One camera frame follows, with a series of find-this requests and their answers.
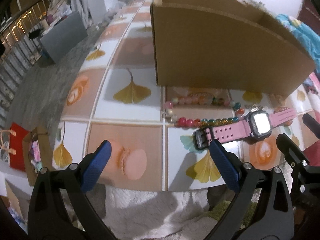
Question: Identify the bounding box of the pink strap digital watch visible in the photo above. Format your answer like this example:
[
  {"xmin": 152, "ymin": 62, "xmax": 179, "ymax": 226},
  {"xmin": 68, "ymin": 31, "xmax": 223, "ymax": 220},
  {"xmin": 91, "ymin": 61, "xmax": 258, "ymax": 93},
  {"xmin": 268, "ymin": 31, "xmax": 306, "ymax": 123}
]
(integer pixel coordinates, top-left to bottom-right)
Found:
[{"xmin": 193, "ymin": 108, "xmax": 297, "ymax": 150}]

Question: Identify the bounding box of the white fluffy rug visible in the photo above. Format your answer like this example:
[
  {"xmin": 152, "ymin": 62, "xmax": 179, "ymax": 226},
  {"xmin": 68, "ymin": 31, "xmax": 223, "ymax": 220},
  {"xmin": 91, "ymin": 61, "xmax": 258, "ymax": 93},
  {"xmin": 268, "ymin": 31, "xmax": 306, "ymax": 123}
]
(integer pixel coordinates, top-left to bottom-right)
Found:
[{"xmin": 103, "ymin": 185, "xmax": 234, "ymax": 239}]

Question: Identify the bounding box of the brown paper bag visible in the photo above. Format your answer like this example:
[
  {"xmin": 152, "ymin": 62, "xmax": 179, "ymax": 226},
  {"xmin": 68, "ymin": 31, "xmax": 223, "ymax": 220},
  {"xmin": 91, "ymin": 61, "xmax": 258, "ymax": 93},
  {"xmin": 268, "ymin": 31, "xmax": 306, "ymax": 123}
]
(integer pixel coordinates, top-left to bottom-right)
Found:
[{"xmin": 22, "ymin": 126, "xmax": 55, "ymax": 186}]

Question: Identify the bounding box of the blue crumpled blanket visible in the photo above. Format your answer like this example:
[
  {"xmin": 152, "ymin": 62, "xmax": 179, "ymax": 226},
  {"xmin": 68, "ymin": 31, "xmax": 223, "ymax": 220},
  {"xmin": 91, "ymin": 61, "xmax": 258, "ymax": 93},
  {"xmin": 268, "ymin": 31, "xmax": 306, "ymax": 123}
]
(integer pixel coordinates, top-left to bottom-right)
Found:
[{"xmin": 276, "ymin": 14, "xmax": 319, "ymax": 74}]

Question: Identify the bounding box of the red paper bag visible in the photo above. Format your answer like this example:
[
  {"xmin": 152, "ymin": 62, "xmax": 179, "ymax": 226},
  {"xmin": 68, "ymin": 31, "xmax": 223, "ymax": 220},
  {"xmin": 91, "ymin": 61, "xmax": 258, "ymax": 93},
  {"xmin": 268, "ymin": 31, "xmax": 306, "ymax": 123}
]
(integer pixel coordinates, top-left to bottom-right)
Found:
[{"xmin": 9, "ymin": 122, "xmax": 29, "ymax": 172}]

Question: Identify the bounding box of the patterned ginkgo table mat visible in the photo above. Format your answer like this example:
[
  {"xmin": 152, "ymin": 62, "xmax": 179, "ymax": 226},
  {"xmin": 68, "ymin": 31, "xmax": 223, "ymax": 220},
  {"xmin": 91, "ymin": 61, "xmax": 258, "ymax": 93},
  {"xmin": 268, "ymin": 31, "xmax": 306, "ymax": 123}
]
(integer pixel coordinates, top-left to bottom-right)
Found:
[{"xmin": 52, "ymin": 0, "xmax": 319, "ymax": 191}]

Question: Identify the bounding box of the brown cardboard box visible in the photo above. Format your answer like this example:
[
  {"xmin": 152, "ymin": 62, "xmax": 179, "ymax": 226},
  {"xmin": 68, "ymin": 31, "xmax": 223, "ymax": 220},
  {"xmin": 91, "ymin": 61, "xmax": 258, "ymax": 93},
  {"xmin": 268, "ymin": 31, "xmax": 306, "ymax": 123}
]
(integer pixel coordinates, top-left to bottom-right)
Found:
[{"xmin": 150, "ymin": 0, "xmax": 316, "ymax": 96}]

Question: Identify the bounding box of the grey storage box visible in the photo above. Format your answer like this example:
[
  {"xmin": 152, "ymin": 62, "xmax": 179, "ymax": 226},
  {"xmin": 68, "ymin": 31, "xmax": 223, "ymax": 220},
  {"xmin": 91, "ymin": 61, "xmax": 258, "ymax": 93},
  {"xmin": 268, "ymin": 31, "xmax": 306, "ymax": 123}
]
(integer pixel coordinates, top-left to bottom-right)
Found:
[{"xmin": 39, "ymin": 12, "xmax": 87, "ymax": 63}]

